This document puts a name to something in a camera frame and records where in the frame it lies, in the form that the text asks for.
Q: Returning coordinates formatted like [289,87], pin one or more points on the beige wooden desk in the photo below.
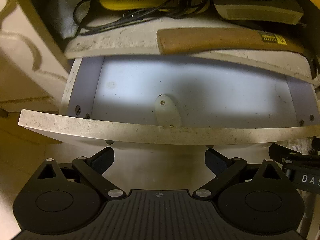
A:
[28,44]

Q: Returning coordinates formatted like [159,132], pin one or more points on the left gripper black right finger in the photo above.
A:
[226,171]

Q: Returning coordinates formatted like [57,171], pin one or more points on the white drawer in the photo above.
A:
[177,100]

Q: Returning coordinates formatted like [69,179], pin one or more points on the beige flat box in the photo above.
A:
[280,11]

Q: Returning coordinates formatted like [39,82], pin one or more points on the small white oval device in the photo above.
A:
[166,112]

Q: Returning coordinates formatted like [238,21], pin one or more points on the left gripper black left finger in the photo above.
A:
[91,172]

